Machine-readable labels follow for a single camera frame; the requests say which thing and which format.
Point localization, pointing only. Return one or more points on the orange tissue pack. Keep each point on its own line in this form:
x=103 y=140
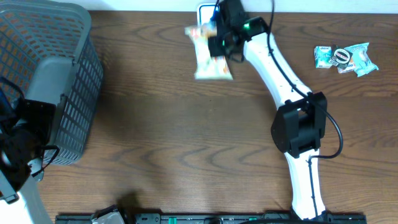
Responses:
x=350 y=67

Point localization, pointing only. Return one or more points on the teal wet wipe packet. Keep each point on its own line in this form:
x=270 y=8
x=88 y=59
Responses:
x=363 y=64

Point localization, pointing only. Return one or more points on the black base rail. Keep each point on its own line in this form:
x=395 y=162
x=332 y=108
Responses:
x=271 y=217

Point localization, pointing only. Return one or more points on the dark grey plastic basket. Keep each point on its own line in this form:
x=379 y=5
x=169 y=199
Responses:
x=47 y=52

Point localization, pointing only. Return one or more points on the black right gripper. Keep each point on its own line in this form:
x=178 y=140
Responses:
x=213 y=50

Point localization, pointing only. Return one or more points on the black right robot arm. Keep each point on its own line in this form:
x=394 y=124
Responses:
x=300 y=120

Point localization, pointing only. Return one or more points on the dark green ointment box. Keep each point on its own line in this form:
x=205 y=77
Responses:
x=340 y=57

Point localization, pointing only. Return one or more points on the yellow white snack bag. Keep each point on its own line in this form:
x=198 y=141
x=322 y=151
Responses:
x=208 y=67

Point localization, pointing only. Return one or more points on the white barcode scanner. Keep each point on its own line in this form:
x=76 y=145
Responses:
x=205 y=12

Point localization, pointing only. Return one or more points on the teal tissue pack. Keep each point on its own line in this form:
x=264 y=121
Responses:
x=322 y=55

